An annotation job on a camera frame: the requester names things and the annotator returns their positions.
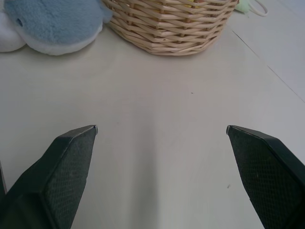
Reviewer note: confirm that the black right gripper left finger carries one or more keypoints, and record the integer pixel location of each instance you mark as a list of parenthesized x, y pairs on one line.
[(59, 176)]

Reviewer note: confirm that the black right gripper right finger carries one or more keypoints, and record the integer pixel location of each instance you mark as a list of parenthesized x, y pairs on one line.
[(264, 176)]

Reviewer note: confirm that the woven wicker basket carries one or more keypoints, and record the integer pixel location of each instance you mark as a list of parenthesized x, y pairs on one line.
[(170, 26)]

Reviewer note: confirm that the blue and white plush whale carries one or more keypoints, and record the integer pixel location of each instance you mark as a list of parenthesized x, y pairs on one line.
[(51, 23)]

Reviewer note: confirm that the light green plush toy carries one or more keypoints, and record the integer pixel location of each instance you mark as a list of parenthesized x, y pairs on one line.
[(242, 6)]

